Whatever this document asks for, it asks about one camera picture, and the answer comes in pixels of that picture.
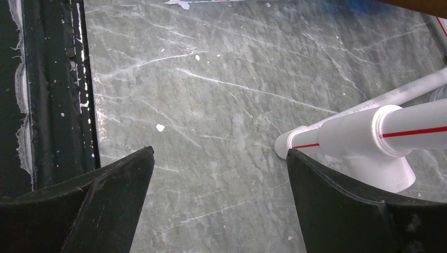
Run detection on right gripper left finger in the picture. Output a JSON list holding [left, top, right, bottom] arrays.
[[1, 147, 154, 252]]

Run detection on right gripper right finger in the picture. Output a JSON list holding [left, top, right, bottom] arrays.
[[286, 149, 446, 252]]

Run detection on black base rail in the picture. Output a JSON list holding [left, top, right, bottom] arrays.
[[1, 1, 101, 198]]

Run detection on brown wooden wine rack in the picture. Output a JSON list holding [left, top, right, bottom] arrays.
[[378, 0, 447, 19]]

